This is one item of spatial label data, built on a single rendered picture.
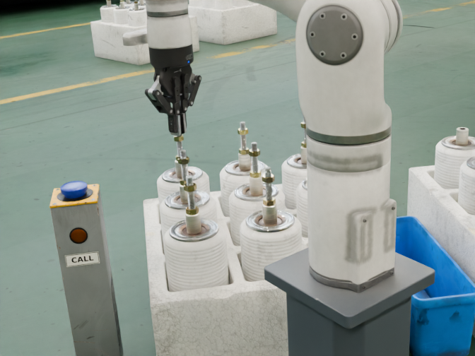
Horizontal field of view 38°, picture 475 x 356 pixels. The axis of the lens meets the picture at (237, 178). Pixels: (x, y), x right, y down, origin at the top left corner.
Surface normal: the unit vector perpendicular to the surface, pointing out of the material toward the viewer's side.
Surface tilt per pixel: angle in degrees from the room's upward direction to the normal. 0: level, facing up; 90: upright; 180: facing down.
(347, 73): 94
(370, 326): 90
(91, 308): 90
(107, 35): 90
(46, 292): 0
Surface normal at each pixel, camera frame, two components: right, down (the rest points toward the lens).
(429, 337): 0.13, 0.40
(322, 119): -0.58, 0.33
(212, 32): -0.77, 0.28
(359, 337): -0.14, 0.38
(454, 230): -0.99, 0.09
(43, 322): -0.06, -0.93
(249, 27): 0.64, 0.25
